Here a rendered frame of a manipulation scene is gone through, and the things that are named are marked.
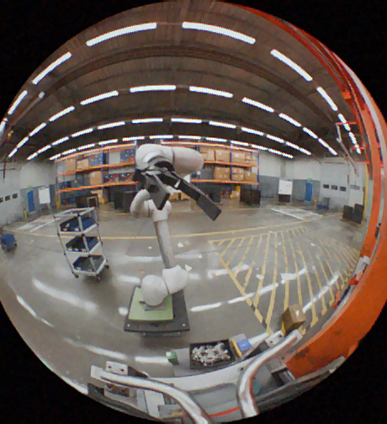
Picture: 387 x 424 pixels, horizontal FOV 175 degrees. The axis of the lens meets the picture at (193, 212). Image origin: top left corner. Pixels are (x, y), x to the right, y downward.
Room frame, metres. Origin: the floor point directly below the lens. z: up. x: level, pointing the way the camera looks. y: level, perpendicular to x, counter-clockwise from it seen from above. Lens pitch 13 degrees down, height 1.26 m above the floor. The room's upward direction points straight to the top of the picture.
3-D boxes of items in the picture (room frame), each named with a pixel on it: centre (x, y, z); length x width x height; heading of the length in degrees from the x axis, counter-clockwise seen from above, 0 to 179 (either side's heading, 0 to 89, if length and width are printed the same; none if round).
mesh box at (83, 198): (5.81, 6.49, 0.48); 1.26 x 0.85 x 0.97; 102
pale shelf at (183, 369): (0.17, -0.11, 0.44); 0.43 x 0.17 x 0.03; 102
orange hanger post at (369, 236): (0.37, -2.41, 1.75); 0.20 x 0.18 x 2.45; 12
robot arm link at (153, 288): (0.64, 0.31, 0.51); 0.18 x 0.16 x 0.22; 123
